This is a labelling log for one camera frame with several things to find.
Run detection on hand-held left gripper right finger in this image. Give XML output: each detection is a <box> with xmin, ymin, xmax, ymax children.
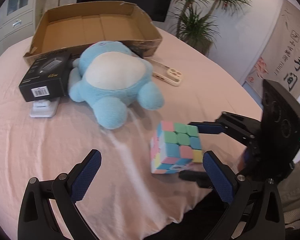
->
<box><xmin>202</xmin><ymin>151</ymin><xmax>286</xmax><ymax>240</ymax></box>

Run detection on white open package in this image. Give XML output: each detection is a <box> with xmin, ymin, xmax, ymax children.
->
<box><xmin>30</xmin><ymin>98</ymin><xmax>60</xmax><ymax>118</ymax></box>

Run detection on wall poster with flowers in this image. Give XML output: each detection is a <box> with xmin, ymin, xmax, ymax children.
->
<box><xmin>242</xmin><ymin>0</ymin><xmax>300</xmax><ymax>99</ymax></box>

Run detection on potted palm plant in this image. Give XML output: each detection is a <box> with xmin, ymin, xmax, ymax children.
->
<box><xmin>169</xmin><ymin>0</ymin><xmax>252</xmax><ymax>57</ymax></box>

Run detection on grey drawer cabinet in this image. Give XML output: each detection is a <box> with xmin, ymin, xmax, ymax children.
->
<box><xmin>0</xmin><ymin>0</ymin><xmax>39</xmax><ymax>54</ymax></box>

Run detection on blue plush toy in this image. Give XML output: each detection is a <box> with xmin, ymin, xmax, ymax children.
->
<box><xmin>68</xmin><ymin>41</ymin><xmax>165</xmax><ymax>130</ymax></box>

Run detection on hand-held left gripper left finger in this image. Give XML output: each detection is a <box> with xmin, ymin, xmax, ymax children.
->
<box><xmin>18</xmin><ymin>149</ymin><xmax>102</xmax><ymax>240</ymax></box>

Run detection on clear cream phone case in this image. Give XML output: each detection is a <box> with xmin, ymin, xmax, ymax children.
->
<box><xmin>146</xmin><ymin>58</ymin><xmax>184</xmax><ymax>87</ymax></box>

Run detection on brown cardboard box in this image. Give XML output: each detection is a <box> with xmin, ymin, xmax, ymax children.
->
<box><xmin>23</xmin><ymin>1</ymin><xmax>163</xmax><ymax>66</ymax></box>

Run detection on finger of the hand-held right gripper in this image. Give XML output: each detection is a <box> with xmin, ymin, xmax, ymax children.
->
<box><xmin>187</xmin><ymin>111</ymin><xmax>262</xmax><ymax>153</ymax></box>
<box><xmin>179</xmin><ymin>170</ymin><xmax>213</xmax><ymax>188</ymax></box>

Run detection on pastel puzzle cube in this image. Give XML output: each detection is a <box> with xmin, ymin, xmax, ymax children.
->
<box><xmin>150</xmin><ymin>121</ymin><xmax>203</xmax><ymax>175</ymax></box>

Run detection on person's beige pants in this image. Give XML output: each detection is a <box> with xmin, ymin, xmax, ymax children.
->
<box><xmin>277</xmin><ymin>152</ymin><xmax>300</xmax><ymax>230</ymax></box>

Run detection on black product box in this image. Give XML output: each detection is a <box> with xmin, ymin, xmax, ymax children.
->
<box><xmin>18</xmin><ymin>52</ymin><xmax>72</xmax><ymax>103</ymax></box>

